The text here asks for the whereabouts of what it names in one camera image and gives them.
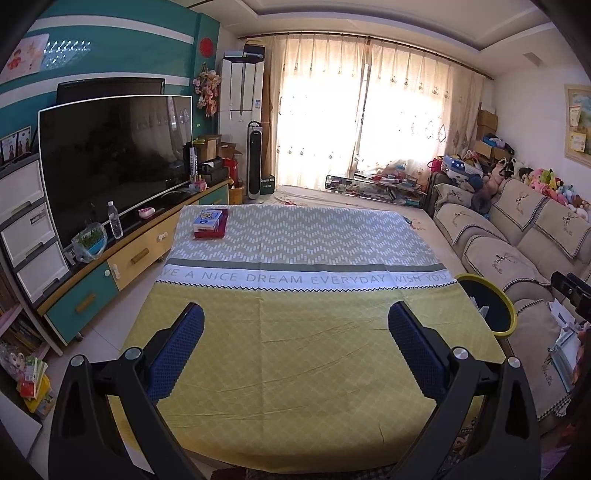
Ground flat red box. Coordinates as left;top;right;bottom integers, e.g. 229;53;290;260
194;209;229;239

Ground small black television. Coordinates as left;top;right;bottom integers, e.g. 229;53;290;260
57;78;165;106

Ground row of photo frames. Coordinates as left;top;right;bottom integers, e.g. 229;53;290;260
0;127;35;164

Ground patterned floor mat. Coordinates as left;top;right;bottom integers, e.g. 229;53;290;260
443;401;485;468

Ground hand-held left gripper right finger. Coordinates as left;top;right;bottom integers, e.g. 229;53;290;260
388;302;542;480

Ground clear plastic bag with greens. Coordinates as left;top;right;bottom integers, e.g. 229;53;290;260
71;222;108;263

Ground cluttered glass coffee table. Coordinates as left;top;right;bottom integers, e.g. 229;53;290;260
325;174;428;206

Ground person's right hand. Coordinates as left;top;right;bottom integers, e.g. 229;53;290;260
573;323;591;385

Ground white and black tower fan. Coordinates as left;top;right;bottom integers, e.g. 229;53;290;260
247;120;265;200

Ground beige sofa with embroidered covers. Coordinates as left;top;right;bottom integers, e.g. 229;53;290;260
431;178;591;435

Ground large curved television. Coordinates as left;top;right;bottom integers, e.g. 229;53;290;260
38;95;194;247

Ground teal and yellow television stand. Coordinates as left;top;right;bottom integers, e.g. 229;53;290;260
37;178;234;344

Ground hanging artificial flowers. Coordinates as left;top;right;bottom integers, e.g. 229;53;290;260
193;62;222;117

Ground clear water bottle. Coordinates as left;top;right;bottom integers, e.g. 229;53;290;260
107;200;124;239

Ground pink wall drawing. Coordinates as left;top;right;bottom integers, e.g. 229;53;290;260
4;33;51;73

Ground framed wall picture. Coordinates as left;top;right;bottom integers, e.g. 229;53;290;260
564;84;591;162

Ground brown curtain rod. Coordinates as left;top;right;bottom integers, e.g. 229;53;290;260
240;31;495;79

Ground red canister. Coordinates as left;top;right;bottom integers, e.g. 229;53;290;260
222;158;241;188

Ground papers in plastic sleeve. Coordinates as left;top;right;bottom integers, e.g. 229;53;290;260
549;300;585;385

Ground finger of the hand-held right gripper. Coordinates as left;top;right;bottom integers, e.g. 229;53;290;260
550;271;591;297

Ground cluttered bookshelf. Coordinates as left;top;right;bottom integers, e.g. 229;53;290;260
0;302;61;421

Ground white plastic drawer cabinet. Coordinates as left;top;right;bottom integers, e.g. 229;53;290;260
0;154;72;308

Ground pile of plush toys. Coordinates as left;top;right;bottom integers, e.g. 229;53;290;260
434;152;591;214

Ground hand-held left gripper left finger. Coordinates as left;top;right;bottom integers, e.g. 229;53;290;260
47;302;205;480

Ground black bin with yellow rim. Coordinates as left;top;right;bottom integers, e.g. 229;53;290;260
455;273;517;336

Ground tall black and white box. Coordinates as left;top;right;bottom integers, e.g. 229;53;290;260
183;143;199;183

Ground white standing air conditioner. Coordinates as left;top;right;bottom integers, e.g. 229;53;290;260
219;54;265;206

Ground closed cardboard box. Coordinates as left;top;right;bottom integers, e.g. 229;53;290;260
198;135;222;160

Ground cream embroidered curtain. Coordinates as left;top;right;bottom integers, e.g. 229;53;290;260
360;39;483;177
268;34;370;190

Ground small blue box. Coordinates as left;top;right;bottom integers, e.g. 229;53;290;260
192;210;222;232

